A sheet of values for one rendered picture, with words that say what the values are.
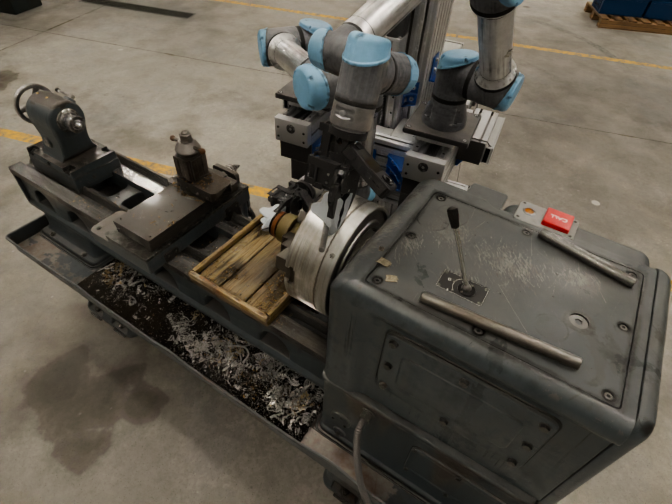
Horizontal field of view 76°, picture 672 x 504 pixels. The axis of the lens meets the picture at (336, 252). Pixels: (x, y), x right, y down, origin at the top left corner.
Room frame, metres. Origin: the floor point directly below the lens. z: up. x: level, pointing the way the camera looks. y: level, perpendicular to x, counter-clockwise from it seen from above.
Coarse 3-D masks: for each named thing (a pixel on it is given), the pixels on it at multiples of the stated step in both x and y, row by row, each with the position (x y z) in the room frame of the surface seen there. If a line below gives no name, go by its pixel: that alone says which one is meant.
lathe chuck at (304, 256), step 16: (352, 208) 0.79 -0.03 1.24; (304, 224) 0.75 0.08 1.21; (320, 224) 0.74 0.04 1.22; (304, 240) 0.72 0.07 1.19; (288, 256) 0.70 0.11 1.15; (304, 256) 0.69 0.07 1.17; (320, 256) 0.68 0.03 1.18; (304, 272) 0.67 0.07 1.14; (288, 288) 0.68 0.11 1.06; (304, 288) 0.66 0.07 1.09
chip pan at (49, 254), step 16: (32, 240) 1.28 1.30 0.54; (48, 256) 1.20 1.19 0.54; (64, 256) 1.20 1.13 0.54; (64, 272) 1.12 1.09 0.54; (80, 272) 1.12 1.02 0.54; (320, 448) 0.50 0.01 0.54; (336, 448) 0.50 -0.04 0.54; (352, 464) 0.46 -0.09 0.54; (368, 480) 0.42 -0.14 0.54; (384, 480) 0.42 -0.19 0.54; (384, 496) 0.38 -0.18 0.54; (400, 496) 0.38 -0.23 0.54
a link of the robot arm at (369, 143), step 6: (378, 102) 1.16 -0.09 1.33; (378, 108) 1.16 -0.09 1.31; (372, 126) 1.16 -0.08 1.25; (372, 132) 1.17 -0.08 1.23; (372, 138) 1.17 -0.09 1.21; (366, 144) 1.16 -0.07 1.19; (372, 144) 1.17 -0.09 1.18; (372, 150) 1.18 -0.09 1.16; (372, 156) 1.18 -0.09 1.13; (360, 180) 1.15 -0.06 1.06; (360, 186) 1.15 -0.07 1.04; (366, 186) 1.17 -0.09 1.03; (360, 192) 1.15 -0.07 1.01; (366, 192) 1.17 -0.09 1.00; (372, 192) 1.18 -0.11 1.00; (366, 198) 1.16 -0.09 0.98; (372, 198) 1.18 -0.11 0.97
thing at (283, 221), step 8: (280, 216) 0.88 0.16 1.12; (288, 216) 0.88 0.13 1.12; (296, 216) 0.88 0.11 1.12; (272, 224) 0.87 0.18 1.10; (280, 224) 0.86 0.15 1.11; (288, 224) 0.85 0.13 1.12; (296, 224) 0.86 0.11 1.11; (272, 232) 0.86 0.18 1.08; (280, 232) 0.84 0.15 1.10; (280, 240) 0.84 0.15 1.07
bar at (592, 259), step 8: (544, 232) 0.71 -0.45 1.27; (552, 232) 0.71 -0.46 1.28; (552, 240) 0.69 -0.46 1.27; (560, 240) 0.69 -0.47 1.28; (560, 248) 0.68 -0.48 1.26; (568, 248) 0.67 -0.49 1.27; (576, 248) 0.66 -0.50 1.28; (576, 256) 0.65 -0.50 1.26; (584, 256) 0.65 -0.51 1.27; (592, 256) 0.64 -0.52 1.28; (592, 264) 0.63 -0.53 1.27; (600, 264) 0.62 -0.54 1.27; (608, 264) 0.62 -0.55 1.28; (608, 272) 0.61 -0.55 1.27; (616, 272) 0.60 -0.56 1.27; (624, 272) 0.60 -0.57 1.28; (624, 280) 0.59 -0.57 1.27; (632, 280) 0.58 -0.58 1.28
